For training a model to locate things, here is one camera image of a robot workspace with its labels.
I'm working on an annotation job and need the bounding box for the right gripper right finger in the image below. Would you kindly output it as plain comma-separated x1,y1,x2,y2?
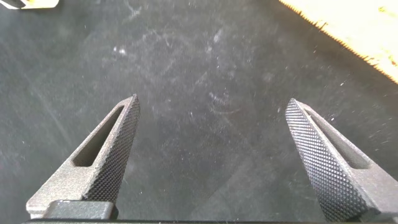
285,98,398,223

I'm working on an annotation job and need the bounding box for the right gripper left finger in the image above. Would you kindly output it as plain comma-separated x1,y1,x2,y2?
26,94,141,220

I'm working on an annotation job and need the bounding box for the wicker basket with brown handles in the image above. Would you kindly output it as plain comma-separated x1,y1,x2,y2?
279,0,398,85

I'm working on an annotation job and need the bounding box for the white box with green label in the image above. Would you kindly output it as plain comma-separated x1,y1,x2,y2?
0,0,60,10

